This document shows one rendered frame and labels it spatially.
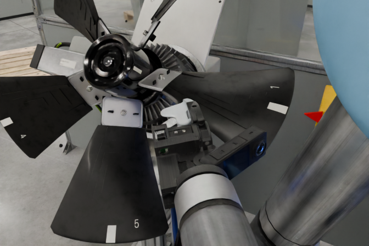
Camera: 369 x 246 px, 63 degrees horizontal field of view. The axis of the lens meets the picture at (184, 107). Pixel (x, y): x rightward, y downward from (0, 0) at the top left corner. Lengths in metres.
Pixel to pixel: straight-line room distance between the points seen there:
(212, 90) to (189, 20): 0.39
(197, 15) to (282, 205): 0.66
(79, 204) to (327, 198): 0.46
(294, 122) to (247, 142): 0.99
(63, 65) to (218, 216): 0.72
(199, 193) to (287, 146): 1.16
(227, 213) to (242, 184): 1.40
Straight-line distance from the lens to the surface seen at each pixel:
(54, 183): 2.21
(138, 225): 0.65
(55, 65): 0.96
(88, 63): 0.66
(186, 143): 0.41
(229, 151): 0.41
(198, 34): 0.89
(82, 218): 0.65
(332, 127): 0.30
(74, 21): 0.87
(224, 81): 0.60
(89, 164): 0.63
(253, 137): 0.43
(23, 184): 2.29
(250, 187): 1.71
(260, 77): 0.61
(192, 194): 0.34
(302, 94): 1.33
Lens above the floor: 1.46
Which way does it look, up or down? 32 degrees down
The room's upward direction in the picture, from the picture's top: straight up
